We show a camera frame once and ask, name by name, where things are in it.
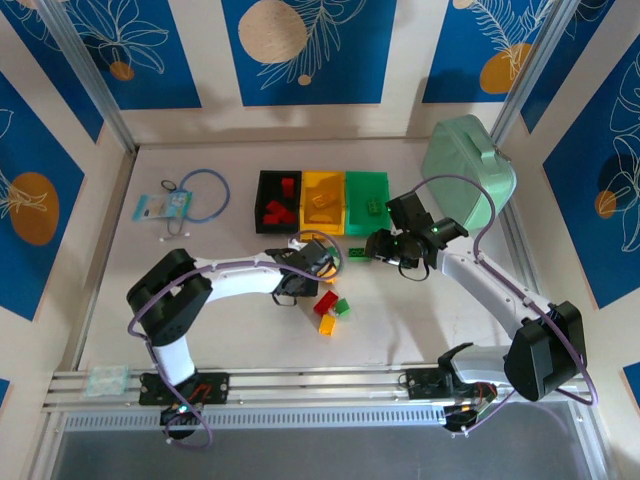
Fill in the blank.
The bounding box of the aluminium front rail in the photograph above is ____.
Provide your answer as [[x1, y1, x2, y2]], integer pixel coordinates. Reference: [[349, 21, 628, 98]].
[[42, 367, 591, 414]]

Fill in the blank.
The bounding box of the small clear tissue pack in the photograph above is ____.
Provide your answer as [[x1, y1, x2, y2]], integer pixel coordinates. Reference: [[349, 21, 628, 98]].
[[84, 364, 132, 398]]

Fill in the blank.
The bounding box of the black right camera cable loop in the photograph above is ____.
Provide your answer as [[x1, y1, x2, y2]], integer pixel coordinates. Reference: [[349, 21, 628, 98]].
[[398, 259, 431, 283]]

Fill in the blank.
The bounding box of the green plastic bin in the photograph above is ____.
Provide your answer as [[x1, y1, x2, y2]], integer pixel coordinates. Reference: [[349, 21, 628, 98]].
[[344, 170, 391, 237]]

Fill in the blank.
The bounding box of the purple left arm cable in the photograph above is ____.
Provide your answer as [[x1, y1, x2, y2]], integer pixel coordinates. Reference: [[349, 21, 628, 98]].
[[128, 229, 347, 450]]

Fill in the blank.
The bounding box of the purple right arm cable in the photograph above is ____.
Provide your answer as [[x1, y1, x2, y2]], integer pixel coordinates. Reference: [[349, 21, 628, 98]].
[[412, 174, 600, 439]]

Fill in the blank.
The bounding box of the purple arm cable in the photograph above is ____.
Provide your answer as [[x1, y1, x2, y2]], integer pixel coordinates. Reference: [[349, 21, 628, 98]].
[[412, 174, 600, 439], [128, 229, 347, 450]]

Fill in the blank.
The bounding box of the aluminium frame post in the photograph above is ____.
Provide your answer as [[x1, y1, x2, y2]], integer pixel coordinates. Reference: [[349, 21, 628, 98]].
[[489, 0, 576, 146], [37, 0, 141, 154]]

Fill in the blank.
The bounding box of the blue and white packet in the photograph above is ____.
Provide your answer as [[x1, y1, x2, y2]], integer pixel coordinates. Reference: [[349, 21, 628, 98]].
[[131, 192, 194, 221]]

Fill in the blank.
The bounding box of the mint green zipper case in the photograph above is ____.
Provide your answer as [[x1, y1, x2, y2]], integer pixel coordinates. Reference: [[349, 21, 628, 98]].
[[421, 114, 518, 231]]

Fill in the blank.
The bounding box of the slotted grey cable duct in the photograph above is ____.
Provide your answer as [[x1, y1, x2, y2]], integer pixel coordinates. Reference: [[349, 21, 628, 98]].
[[62, 405, 576, 432]]

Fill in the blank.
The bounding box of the yellow plastic bin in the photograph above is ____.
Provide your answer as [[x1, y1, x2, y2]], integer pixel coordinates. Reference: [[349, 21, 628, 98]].
[[298, 170, 348, 237]]

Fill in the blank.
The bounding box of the blue cable loop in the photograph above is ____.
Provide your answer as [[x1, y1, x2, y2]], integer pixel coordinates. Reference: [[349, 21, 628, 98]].
[[168, 168, 232, 236]]

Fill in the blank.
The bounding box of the black plastic bin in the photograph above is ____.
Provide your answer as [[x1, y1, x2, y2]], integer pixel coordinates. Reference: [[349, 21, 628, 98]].
[[254, 170, 304, 235]]

